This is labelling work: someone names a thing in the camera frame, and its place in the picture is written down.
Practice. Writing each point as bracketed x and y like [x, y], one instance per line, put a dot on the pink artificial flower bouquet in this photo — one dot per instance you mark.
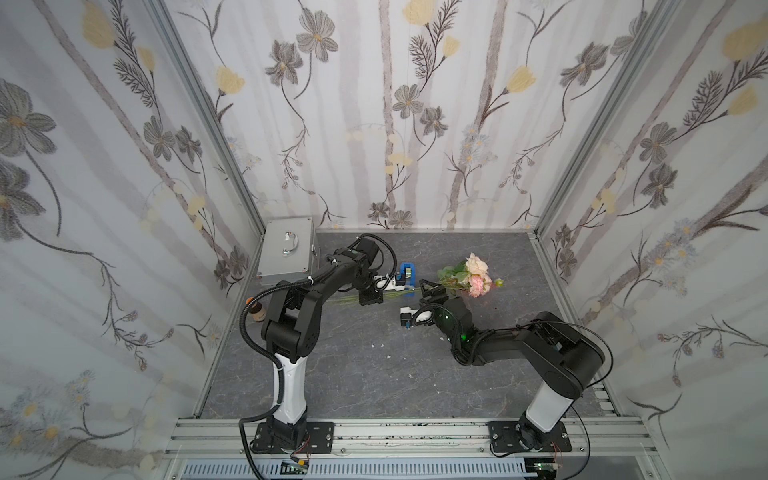
[470, 277]

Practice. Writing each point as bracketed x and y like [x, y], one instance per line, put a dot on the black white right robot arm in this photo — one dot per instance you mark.
[565, 359]

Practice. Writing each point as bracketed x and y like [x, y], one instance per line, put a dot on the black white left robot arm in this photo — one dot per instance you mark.
[282, 324]

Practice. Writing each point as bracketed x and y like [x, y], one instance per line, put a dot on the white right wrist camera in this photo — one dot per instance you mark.
[410, 317]

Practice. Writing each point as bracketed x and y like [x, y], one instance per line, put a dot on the silver aluminium case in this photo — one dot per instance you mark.
[289, 251]

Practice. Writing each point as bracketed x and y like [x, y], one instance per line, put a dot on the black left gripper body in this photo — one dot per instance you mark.
[372, 291]

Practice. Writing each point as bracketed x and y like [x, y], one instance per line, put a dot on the blue tape dispenser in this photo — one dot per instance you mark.
[406, 277]

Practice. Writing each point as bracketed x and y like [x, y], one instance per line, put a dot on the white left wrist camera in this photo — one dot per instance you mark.
[386, 283]

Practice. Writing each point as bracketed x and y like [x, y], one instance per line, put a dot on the brown bottle orange cap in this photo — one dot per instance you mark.
[256, 311]

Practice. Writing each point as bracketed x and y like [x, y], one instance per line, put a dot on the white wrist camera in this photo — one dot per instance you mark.
[386, 283]
[410, 317]

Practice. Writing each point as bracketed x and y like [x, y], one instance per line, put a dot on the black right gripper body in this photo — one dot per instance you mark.
[432, 301]

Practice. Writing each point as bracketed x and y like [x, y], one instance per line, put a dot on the white slotted cable duct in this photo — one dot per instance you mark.
[402, 468]

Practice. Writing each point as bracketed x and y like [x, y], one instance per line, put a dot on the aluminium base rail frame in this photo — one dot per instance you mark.
[601, 448]

